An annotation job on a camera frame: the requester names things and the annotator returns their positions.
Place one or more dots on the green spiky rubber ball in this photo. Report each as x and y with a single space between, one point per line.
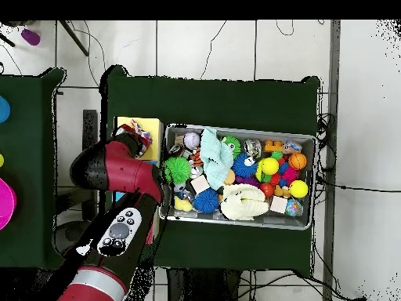
177 169

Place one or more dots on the silver drinks can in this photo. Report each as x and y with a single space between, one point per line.
177 150

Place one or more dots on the purple bottle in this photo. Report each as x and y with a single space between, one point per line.
30 37

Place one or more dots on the small yellow object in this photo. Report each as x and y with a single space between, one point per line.
1 160

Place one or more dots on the orange toy basketball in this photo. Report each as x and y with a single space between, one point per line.
297 161

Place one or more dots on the orange striped tiger plush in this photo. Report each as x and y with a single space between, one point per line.
196 158

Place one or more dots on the yellow duck plush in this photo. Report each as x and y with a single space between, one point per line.
182 204

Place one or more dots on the shallow clear mesh bin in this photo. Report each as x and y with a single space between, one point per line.
266 221

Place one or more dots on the light blue waffle cloth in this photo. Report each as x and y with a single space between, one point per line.
216 156

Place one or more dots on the multicoloured patterned cloth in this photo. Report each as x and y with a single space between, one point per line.
144 133

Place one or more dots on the black rod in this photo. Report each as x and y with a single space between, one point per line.
73 37

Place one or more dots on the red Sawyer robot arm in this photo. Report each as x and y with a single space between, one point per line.
125 169

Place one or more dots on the grey round floor base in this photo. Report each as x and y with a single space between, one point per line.
64 233

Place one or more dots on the blue round object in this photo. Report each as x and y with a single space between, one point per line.
3 109

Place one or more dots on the white toy baseball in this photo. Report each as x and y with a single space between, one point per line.
192 140

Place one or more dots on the dark green side table cloth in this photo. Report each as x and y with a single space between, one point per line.
31 125

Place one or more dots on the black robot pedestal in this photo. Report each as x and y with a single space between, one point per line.
203 285

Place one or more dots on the yellow tennis ball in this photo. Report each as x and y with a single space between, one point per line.
298 188

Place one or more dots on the blue spiky ball with eyes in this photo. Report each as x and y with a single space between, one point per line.
244 164

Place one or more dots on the green spiky ball with eyes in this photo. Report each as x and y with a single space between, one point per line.
233 145

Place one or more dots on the wooden box with three holes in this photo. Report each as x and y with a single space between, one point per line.
155 131

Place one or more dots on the cream waffle cloth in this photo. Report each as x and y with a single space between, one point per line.
244 202

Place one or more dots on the pink round disc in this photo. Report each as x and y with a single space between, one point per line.
6 203

